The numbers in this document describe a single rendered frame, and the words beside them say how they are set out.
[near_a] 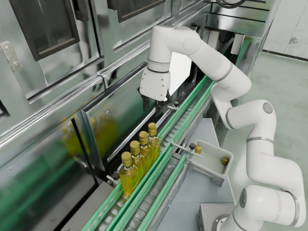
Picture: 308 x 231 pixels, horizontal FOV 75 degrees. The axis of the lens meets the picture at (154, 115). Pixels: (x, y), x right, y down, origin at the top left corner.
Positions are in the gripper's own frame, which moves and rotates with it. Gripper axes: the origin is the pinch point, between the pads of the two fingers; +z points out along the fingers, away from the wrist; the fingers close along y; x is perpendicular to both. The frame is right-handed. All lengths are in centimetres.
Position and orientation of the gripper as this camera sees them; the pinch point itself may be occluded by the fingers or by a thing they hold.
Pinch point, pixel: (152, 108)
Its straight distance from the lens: 75.9
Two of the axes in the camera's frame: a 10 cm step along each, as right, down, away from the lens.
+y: 8.5, 3.6, -3.9
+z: -1.4, 8.6, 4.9
